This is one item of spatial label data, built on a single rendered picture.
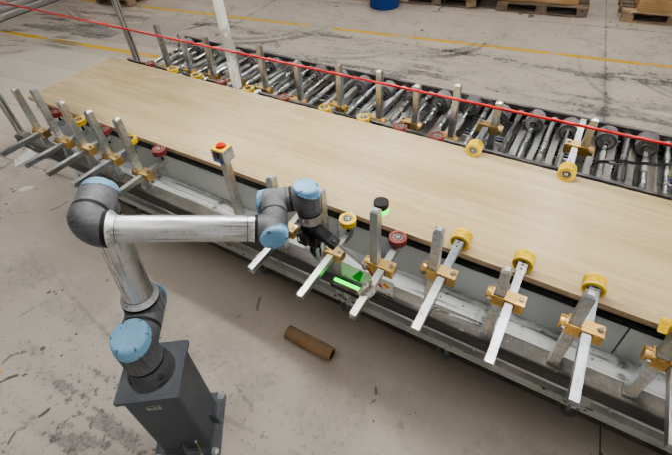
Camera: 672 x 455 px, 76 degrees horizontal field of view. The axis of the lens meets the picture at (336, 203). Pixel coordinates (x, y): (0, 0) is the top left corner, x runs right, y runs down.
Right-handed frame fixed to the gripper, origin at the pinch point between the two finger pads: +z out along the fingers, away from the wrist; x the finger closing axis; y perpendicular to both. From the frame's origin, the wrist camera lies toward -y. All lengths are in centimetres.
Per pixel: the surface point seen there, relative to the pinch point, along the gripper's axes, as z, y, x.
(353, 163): 8, 21, -69
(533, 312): 30, -81, -35
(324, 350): 90, 9, -6
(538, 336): 35, -85, -29
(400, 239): 7.1, -22.3, -29.3
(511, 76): 98, -6, -392
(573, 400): 1, -94, 13
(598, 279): -1, -96, -36
